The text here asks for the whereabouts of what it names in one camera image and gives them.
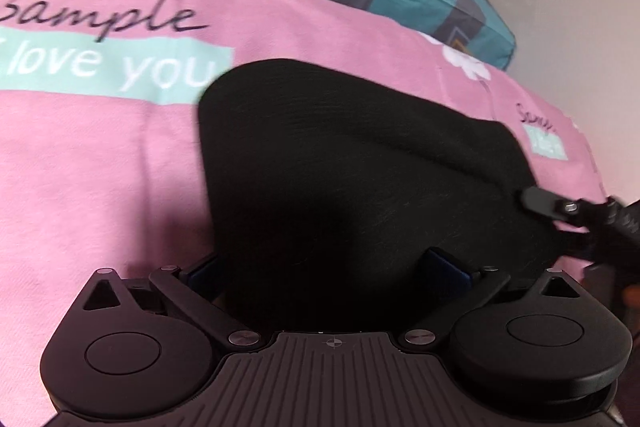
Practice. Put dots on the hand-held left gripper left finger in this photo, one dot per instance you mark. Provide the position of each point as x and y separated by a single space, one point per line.
202 276

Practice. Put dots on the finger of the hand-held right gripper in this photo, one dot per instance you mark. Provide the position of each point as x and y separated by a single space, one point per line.
542 202

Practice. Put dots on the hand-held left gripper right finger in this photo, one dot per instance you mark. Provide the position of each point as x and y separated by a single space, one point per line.
445 271

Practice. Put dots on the black pants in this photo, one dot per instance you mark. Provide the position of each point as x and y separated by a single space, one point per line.
350 187

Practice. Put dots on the pink printed blanket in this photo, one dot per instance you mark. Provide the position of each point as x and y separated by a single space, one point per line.
100 157

